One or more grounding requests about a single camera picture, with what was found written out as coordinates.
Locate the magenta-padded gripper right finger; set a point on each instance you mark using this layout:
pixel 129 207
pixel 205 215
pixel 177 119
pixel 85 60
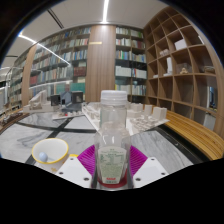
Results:
pixel 150 170

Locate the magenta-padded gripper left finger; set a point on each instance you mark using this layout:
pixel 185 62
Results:
pixel 73 170

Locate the clear plastic drink bottle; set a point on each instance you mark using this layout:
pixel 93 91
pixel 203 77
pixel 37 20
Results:
pixel 112 140

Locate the pale blue small ball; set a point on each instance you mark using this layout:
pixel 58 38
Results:
pixel 43 157

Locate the white city block model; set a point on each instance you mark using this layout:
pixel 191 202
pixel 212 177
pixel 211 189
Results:
pixel 146 118

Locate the long wooden slatted bench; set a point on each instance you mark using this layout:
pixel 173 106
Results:
pixel 196 133

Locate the dark grey building model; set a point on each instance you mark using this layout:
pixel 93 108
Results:
pixel 70 100

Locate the white sloped building model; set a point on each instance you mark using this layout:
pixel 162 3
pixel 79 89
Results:
pixel 38 101

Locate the brown wooden site model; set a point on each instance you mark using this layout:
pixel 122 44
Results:
pixel 11 120

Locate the wooden cubby shelf unit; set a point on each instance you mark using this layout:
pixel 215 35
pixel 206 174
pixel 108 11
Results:
pixel 183 73

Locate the narrow book-filled shelf unit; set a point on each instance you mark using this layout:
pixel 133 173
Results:
pixel 130 66

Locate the wide book-filled shelf unit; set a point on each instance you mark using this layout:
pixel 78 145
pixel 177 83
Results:
pixel 60 63

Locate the linear ceiling light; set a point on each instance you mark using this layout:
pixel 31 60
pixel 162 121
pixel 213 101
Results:
pixel 105 11

